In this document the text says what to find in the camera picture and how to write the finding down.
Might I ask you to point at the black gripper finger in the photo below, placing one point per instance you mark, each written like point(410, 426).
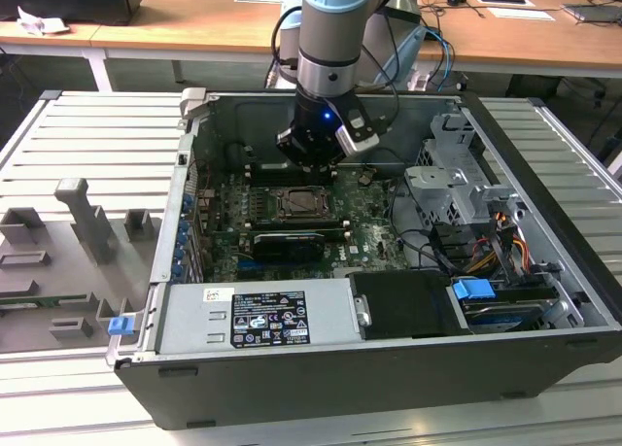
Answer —
point(307, 169)
point(331, 167)

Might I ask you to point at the thin metal locking lever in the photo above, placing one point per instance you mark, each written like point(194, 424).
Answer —
point(311, 217)
point(291, 189)

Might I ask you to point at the CPU socket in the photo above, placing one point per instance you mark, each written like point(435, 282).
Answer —
point(281, 193)

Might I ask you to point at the black RAM slot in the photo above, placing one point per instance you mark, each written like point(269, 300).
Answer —
point(291, 222)
point(262, 169)
point(330, 231)
point(260, 179)

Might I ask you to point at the coin cell battery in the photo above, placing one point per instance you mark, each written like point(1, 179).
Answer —
point(364, 178)

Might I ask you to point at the black graphics card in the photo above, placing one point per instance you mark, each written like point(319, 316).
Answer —
point(286, 247)

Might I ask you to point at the green motherboard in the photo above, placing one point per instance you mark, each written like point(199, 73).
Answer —
point(369, 242)

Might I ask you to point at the silver metal drive cage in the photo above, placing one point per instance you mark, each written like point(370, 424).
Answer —
point(437, 183)

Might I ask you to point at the pale blue teach pendant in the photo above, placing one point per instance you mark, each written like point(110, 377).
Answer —
point(408, 47)

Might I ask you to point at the wooden desk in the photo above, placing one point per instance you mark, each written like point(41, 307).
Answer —
point(204, 18)

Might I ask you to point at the hard disk in blue carrier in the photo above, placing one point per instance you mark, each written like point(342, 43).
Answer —
point(471, 289)

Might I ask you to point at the silver power supply with label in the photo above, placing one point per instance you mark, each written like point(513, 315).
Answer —
point(194, 319)

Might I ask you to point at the open black PC case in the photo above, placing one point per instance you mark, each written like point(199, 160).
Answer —
point(340, 392)

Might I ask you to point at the desk grommet with dark opening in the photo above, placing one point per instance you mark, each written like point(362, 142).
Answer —
point(500, 0)

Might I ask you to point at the blue case latch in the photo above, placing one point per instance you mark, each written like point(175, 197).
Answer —
point(120, 327)

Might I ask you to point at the grey parts rack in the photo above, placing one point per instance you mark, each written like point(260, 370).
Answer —
point(58, 261)

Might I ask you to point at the crumpled white paper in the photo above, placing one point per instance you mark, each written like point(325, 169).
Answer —
point(39, 24)

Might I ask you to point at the green RAM stick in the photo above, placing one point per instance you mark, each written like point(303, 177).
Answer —
point(39, 300)

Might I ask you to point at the grey laptop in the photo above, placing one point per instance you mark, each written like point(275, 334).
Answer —
point(597, 12)

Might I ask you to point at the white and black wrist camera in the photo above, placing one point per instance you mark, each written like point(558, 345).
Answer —
point(357, 140)

